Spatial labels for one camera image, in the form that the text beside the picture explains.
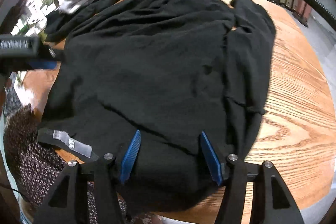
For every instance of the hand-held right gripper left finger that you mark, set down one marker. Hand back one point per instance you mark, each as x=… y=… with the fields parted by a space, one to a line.
x=130 y=158

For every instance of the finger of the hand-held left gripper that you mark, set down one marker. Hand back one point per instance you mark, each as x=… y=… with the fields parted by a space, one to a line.
x=43 y=65

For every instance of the black sweatshirt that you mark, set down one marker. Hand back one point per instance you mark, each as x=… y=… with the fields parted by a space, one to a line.
x=86 y=16

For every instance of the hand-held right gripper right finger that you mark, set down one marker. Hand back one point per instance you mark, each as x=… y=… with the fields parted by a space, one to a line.
x=211 y=158

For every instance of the dark floral patterned clothing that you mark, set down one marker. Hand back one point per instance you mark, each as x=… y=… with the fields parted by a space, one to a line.
x=34 y=148

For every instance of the pink suitcase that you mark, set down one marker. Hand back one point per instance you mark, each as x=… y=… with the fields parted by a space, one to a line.
x=303 y=7

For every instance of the black shirt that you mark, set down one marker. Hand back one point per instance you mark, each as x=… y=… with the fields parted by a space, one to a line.
x=157 y=69

